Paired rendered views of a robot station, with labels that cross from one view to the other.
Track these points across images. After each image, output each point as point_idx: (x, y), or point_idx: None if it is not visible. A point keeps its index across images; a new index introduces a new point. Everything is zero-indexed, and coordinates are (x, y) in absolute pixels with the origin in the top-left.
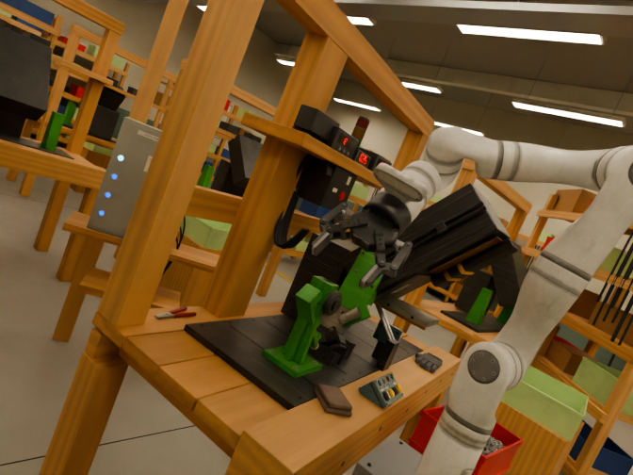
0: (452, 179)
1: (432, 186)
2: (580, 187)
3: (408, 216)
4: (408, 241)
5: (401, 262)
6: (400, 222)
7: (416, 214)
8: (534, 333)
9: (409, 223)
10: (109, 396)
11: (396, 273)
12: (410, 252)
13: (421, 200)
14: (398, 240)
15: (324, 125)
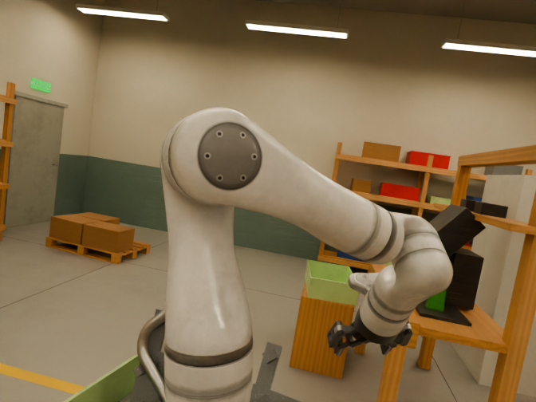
0: (396, 280)
1: (373, 282)
2: (262, 213)
3: (359, 308)
4: (340, 321)
5: (329, 331)
6: (356, 312)
7: (362, 309)
8: None
9: (359, 317)
10: None
11: (328, 340)
12: (336, 331)
13: (349, 285)
14: (348, 325)
15: None
